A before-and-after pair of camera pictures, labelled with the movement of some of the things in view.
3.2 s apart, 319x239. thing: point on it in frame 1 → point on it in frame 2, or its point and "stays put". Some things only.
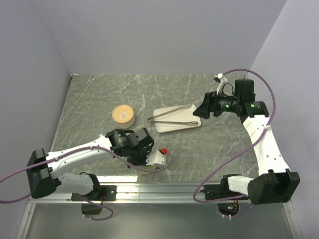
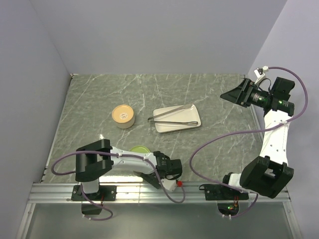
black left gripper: (147, 150) → (153, 180)
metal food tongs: (191, 123) stays put
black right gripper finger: (203, 110) → (237, 95)
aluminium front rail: (140, 192) stays put
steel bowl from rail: (126, 125) stays put
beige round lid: (122, 113) stays put
